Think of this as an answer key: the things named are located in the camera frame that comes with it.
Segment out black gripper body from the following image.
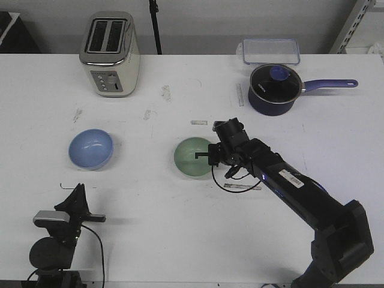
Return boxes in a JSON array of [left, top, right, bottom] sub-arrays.
[[208, 118, 249, 166], [46, 212, 106, 247]]

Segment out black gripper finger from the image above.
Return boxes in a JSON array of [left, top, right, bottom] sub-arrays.
[[80, 184, 90, 215], [194, 152, 209, 159], [54, 184, 81, 212]]

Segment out light green bowl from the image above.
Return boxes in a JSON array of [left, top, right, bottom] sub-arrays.
[[173, 137, 211, 178]]

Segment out light blue bowl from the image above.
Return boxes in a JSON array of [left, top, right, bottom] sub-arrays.
[[68, 129, 114, 170]]

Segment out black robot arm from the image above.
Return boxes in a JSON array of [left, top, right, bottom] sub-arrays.
[[26, 183, 106, 287], [195, 118, 374, 287]]

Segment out dark blue saucepan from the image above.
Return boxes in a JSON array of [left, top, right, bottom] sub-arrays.
[[248, 64, 358, 116]]

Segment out glass lid blue knob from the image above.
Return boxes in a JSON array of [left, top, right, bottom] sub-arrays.
[[250, 64, 302, 104]]

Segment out clear plastic food container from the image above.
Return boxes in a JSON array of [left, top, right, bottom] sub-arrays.
[[236, 38, 301, 66]]

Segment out cream silver toaster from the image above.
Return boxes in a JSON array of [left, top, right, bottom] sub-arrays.
[[79, 11, 140, 98]]

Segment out black tripod pole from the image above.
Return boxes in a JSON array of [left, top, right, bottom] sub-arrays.
[[149, 0, 163, 55]]

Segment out black box on floor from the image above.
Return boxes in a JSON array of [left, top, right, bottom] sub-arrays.
[[1, 11, 41, 54]]

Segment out white slotted shelf rack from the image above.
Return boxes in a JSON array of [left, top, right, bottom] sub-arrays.
[[329, 0, 383, 54]]

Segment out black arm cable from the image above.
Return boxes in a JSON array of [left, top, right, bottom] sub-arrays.
[[211, 164, 262, 193], [25, 224, 106, 286]]

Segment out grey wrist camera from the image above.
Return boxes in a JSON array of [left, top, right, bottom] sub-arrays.
[[32, 210, 70, 227]]

